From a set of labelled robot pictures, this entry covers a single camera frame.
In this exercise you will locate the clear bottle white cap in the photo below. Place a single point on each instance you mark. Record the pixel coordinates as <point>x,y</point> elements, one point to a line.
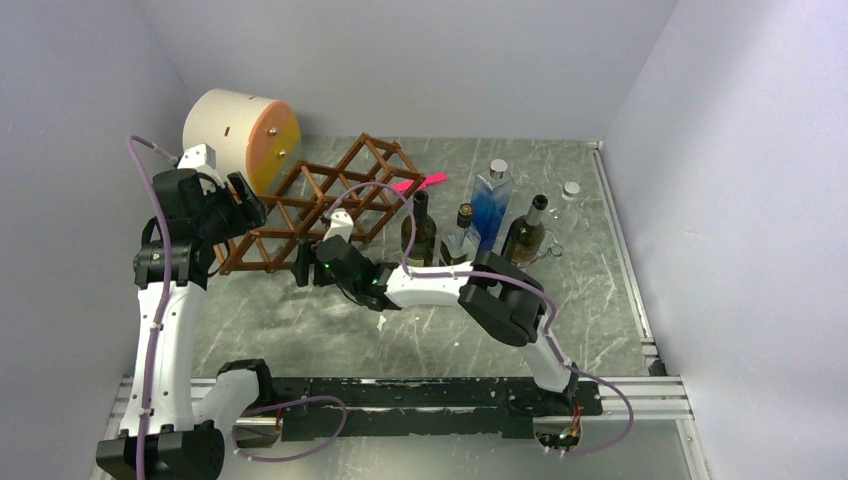
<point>565,210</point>

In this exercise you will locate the cream cylinder with orange face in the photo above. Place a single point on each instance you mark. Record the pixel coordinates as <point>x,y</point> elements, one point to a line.
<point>258,136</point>

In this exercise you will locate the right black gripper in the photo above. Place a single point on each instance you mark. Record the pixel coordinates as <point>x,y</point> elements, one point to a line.
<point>301,267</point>

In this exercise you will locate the brown wooden wine rack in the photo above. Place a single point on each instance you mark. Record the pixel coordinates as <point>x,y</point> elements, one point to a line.
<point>305,195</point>

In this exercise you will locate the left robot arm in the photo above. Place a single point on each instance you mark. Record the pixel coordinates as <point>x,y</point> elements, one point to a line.
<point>163,433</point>

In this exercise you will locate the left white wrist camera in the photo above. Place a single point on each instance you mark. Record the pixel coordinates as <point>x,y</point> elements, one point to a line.
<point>201,158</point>

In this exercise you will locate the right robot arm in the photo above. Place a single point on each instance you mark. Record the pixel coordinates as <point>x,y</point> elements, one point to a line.
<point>510,306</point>

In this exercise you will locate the black base bar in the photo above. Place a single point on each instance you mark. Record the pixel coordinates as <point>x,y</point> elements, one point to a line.
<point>357,407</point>

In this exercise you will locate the blue glass bottle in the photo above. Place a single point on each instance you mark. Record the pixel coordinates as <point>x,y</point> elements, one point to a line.
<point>490,197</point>

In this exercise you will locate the clear square liquor bottle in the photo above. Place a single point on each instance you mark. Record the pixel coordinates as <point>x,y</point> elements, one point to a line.
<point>459,242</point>

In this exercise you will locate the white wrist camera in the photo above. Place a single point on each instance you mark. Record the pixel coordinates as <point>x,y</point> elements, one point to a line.
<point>338,223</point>
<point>201,158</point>

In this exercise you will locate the dark green wine bottle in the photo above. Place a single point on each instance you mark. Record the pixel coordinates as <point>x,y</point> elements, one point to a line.
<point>422,231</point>

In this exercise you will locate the olive green wine bottle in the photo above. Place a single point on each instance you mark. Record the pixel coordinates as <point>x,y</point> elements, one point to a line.
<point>525,234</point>

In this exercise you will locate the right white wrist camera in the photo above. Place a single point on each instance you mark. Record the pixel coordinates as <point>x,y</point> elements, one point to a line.
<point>338,223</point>

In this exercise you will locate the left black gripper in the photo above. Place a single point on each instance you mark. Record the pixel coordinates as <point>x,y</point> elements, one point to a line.
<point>250,213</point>

